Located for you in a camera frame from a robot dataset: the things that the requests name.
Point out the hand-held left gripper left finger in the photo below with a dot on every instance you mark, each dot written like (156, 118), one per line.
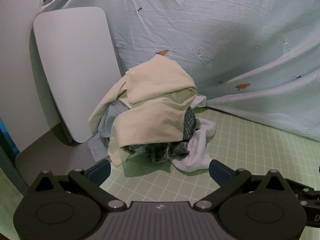
(100, 173)

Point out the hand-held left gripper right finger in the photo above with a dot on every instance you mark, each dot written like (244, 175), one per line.
(218, 173)

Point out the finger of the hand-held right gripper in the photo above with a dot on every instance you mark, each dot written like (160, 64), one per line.
(300, 185)

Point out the light cream garment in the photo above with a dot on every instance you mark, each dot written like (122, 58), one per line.
(150, 120)

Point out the white garment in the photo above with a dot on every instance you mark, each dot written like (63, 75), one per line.
(197, 155)

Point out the green grid mat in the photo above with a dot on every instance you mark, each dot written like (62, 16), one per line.
(250, 155)

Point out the grey-blue shirt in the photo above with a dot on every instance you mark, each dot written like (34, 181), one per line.
(107, 122)

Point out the dark plaid garment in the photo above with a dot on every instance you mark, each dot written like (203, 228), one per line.
(190, 122)

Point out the dark blue bar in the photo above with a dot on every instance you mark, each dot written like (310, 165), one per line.
(10, 165)

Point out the white rounded board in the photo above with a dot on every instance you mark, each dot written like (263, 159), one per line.
(75, 67)

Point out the carrot print bed sheet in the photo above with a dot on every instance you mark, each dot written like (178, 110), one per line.
(200, 17)

